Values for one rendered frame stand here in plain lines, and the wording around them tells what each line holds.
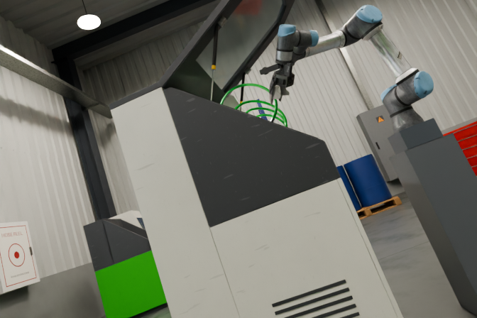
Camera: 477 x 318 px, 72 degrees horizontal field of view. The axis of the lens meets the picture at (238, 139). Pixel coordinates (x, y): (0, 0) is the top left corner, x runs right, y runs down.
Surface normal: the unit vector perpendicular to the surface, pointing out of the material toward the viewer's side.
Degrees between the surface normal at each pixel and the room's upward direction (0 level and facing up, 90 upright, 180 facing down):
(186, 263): 90
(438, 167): 90
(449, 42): 90
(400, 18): 90
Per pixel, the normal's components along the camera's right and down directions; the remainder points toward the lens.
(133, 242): 0.00, -0.24
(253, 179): -0.21, -0.15
